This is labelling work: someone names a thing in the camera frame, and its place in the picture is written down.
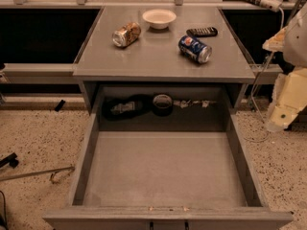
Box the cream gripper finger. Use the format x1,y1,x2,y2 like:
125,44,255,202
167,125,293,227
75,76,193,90
266,68,307,132
262,27,286,52

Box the blue pepsi can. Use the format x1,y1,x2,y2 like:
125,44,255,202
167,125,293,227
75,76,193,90
178,35,212,64

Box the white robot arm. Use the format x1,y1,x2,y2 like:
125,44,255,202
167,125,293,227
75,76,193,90
263,4,307,132

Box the brown patterned soda can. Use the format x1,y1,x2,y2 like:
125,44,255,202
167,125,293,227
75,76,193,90
112,22,141,48

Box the grey open top drawer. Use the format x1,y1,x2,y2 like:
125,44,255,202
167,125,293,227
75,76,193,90
42,83,294,230

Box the black remote control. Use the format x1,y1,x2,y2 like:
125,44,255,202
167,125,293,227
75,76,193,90
186,27,218,37

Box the grey cabinet counter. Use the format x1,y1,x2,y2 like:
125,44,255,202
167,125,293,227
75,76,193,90
74,5,254,108

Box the crumpled paper scraps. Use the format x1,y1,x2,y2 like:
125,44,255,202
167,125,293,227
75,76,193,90
173,100,215,108

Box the white ceramic bowl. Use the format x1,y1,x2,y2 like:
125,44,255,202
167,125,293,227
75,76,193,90
142,9,177,30

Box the black tape roll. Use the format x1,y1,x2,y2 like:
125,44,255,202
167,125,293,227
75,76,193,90
153,94,173,117

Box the small black floor block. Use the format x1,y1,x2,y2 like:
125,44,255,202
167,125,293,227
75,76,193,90
55,100,65,112

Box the metal rod on floor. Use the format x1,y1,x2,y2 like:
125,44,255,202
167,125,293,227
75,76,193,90
0,166,75,182

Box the white cable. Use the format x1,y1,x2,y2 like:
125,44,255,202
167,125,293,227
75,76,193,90
243,7,286,144

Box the black strap with buckle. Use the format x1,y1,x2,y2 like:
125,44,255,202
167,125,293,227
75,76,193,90
102,94,152,122

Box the black bracket on floor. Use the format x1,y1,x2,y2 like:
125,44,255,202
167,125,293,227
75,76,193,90
0,152,19,168

